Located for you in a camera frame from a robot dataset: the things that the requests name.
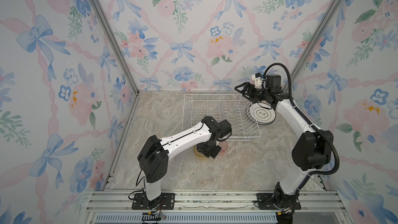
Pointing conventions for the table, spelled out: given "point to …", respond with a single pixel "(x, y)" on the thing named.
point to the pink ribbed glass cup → (223, 145)
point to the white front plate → (262, 113)
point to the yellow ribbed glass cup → (199, 154)
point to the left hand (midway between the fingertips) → (210, 156)
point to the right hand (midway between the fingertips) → (239, 90)
